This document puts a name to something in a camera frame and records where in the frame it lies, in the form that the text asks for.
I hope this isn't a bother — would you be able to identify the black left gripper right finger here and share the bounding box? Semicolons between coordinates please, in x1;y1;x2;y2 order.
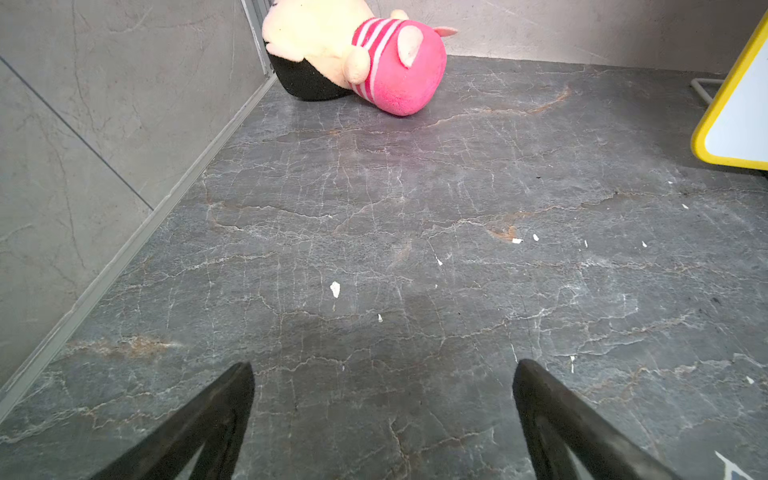
513;359;679;479

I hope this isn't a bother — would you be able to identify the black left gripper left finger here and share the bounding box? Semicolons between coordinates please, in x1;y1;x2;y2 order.
93;362;255;479

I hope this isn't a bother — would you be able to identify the yellow framed whiteboard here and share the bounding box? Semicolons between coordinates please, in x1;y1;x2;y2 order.
690;17;767;171

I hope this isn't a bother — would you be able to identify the pink striped plush pig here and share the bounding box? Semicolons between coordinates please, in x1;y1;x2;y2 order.
262;0;457;117

